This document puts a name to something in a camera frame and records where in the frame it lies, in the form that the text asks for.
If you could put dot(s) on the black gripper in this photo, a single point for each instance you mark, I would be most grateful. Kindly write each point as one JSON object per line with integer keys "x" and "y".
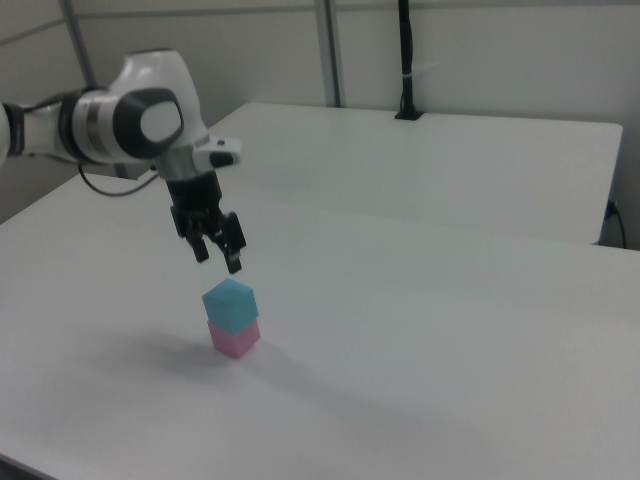
{"x": 196, "y": 197}

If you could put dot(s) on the blue cube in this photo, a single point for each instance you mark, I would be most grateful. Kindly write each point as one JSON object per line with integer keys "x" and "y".
{"x": 232, "y": 305}

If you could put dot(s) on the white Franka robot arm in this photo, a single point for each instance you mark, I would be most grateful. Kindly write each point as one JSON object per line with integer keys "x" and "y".
{"x": 130, "y": 120}

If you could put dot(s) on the pink cube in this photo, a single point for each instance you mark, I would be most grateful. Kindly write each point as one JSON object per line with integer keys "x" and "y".
{"x": 235, "y": 345}

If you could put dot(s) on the white table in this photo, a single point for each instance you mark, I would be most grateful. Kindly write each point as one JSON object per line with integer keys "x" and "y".
{"x": 425, "y": 170}

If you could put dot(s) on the grey wide partition post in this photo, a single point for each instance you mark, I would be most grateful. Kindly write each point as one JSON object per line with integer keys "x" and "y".
{"x": 330, "y": 55}

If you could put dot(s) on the black camera pole with base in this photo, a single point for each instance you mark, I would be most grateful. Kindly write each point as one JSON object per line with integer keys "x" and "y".
{"x": 408, "y": 55}

